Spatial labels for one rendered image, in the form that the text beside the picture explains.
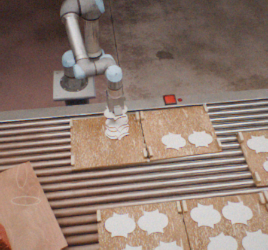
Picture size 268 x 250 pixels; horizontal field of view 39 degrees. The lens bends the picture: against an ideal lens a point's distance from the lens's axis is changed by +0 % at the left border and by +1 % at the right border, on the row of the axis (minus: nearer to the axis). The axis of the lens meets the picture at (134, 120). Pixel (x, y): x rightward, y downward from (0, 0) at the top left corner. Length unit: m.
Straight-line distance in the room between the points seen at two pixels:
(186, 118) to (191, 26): 2.47
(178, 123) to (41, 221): 0.96
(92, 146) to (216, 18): 3.06
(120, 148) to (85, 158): 0.20
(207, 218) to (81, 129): 0.86
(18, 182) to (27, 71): 2.27
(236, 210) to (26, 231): 0.99
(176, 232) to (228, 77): 2.42
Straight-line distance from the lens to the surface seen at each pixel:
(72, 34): 2.00
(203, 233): 1.86
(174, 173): 2.02
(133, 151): 2.07
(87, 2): 2.10
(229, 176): 2.07
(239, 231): 1.91
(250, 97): 2.49
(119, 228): 1.83
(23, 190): 1.88
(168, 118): 2.23
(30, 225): 1.78
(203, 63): 4.09
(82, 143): 2.11
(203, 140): 2.14
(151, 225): 1.84
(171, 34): 4.42
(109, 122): 2.13
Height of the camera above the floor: 2.61
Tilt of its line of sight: 49 degrees down
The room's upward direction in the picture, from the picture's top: 1 degrees clockwise
